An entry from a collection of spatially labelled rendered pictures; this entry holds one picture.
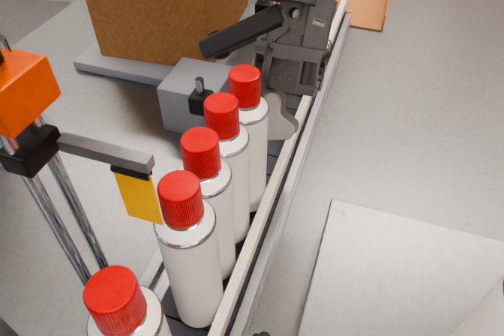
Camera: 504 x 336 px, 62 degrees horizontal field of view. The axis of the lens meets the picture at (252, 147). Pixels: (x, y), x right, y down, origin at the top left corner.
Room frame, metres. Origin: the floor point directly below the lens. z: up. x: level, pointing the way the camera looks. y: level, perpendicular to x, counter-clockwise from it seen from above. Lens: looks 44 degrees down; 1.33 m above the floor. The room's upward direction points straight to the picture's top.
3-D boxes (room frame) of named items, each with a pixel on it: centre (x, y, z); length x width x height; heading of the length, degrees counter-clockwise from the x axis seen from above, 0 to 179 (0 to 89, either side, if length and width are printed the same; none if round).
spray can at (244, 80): (0.36, 0.01, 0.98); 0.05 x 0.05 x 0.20
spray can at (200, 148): (0.26, 0.04, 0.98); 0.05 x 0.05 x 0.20
